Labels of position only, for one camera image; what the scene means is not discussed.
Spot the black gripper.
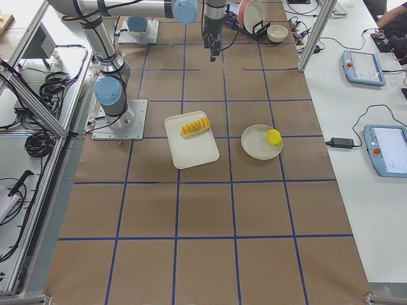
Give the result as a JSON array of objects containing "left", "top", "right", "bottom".
[{"left": 202, "top": 18, "right": 224, "bottom": 62}]

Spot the pink plate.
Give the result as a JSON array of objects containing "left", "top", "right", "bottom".
[{"left": 237, "top": 0, "right": 251, "bottom": 29}]

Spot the black power adapter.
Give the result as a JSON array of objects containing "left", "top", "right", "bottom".
[{"left": 326, "top": 137, "right": 355, "bottom": 149}]

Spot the white rectangular tray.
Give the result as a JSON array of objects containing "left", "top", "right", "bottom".
[{"left": 164, "top": 111, "right": 219, "bottom": 169}]

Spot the cream plate in rack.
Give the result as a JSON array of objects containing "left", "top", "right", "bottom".
[{"left": 244, "top": 0, "right": 265, "bottom": 32}]

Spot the striped orange bread roll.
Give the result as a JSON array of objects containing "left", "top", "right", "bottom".
[{"left": 180, "top": 117, "right": 210, "bottom": 137}]

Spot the black dish rack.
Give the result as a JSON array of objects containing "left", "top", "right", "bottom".
[{"left": 225, "top": 11, "right": 270, "bottom": 41}]

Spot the cream bowl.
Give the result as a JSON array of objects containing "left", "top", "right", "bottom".
[{"left": 267, "top": 25, "right": 289, "bottom": 43}]

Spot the yellow lemon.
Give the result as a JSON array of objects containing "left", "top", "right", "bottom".
[{"left": 266, "top": 129, "right": 282, "bottom": 146}]

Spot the near blue teach pendant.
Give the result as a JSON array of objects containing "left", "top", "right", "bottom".
[{"left": 364, "top": 125, "right": 406, "bottom": 178}]

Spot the blue teach pendant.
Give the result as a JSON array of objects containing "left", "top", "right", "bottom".
[
  {"left": 364, "top": 125, "right": 406, "bottom": 178},
  {"left": 341, "top": 50, "right": 386, "bottom": 86}
]

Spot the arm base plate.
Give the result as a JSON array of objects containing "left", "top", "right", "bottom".
[
  {"left": 92, "top": 99, "right": 148, "bottom": 140},
  {"left": 118, "top": 17, "right": 160, "bottom": 44}
]

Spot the aluminium frame post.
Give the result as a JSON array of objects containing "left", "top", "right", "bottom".
[{"left": 298, "top": 0, "right": 336, "bottom": 72}]

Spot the cream round plate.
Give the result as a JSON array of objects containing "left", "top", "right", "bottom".
[{"left": 241, "top": 125, "right": 283, "bottom": 160}]

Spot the far blue teach pendant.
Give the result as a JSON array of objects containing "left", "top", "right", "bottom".
[{"left": 341, "top": 50, "right": 386, "bottom": 86}]

